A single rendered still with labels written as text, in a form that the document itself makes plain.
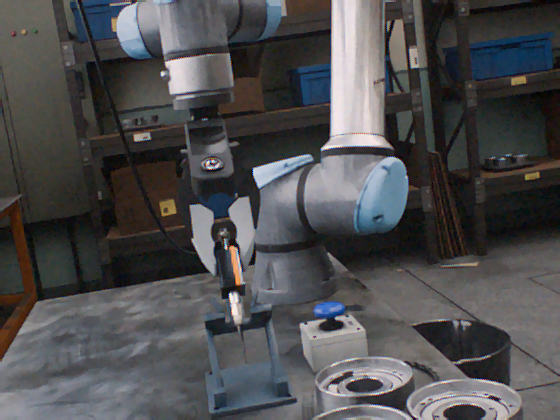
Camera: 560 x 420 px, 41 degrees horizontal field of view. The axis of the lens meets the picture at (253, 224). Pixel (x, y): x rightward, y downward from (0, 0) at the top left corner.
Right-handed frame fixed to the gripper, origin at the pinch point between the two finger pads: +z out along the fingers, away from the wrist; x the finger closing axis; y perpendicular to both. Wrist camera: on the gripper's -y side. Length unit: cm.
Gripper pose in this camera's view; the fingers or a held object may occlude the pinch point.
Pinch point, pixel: (228, 264)
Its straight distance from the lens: 89.6
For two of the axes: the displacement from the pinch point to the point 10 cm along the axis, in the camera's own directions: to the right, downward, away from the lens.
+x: -9.8, 1.6, -0.8
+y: -1.1, -1.6, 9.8
